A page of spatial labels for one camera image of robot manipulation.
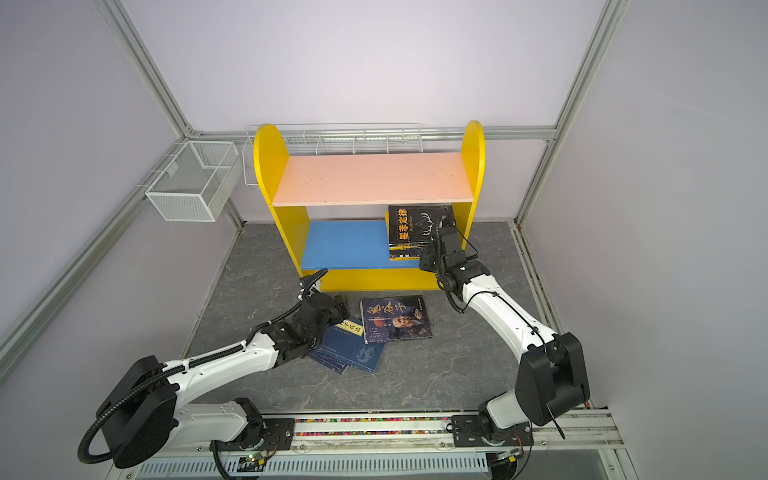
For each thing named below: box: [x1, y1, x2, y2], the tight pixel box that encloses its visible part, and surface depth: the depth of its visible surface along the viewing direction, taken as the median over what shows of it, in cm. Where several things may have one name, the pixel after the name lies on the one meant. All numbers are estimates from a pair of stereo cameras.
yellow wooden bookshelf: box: [254, 121, 486, 292], surface depth 80 cm
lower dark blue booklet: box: [309, 349, 349, 375], surface depth 86 cm
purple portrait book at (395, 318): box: [360, 295, 433, 345], surface depth 93 cm
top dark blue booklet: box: [318, 317, 385, 373], surface depth 86 cm
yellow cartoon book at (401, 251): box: [384, 211, 422, 261], surface depth 91 cm
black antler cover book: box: [388, 205, 441, 244], surface depth 93 cm
